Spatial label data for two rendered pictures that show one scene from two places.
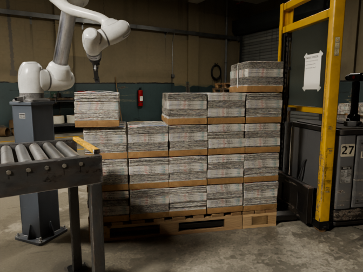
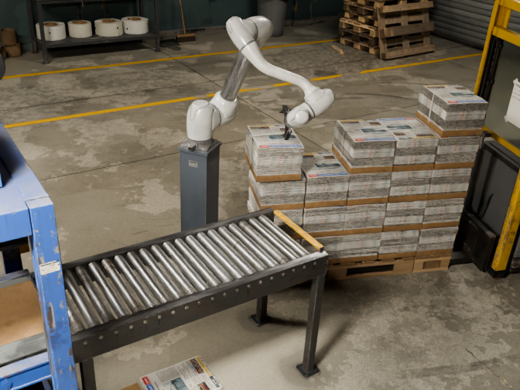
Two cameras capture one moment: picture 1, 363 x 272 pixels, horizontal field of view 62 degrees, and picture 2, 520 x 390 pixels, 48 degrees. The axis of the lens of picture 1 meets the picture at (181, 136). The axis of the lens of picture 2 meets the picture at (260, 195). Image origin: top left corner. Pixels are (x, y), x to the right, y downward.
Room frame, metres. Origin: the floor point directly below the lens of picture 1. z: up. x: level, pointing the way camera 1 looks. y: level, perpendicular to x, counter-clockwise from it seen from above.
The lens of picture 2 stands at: (-1.22, 0.85, 2.48)
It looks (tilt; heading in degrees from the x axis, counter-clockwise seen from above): 28 degrees down; 357
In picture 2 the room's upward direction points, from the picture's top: 3 degrees clockwise
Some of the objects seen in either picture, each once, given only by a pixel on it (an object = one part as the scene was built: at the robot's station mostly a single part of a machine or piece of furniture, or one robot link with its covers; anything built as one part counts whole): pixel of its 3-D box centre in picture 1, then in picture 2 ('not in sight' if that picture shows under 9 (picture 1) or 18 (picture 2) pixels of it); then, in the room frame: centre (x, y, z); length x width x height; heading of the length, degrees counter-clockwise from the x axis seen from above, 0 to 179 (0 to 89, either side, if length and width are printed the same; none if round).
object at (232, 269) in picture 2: not in sight; (220, 256); (1.26, 0.89, 0.77); 0.47 x 0.05 x 0.05; 31
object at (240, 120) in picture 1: (218, 118); (401, 155); (2.40, -0.30, 0.86); 0.38 x 0.29 x 0.04; 11
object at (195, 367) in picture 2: not in sight; (181, 382); (1.15, 1.09, 0.01); 0.37 x 0.28 x 0.01; 121
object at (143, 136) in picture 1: (165, 175); (333, 216); (2.31, 0.13, 0.42); 1.17 x 0.39 x 0.83; 101
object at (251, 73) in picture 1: (252, 143); (435, 181); (2.45, -0.58, 0.65); 0.39 x 0.30 x 1.29; 11
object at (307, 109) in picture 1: (306, 109); (504, 141); (2.54, -1.05, 0.92); 0.57 x 0.01 x 0.05; 11
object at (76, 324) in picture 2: not in sight; (65, 304); (0.86, 1.56, 0.77); 0.47 x 0.05 x 0.05; 31
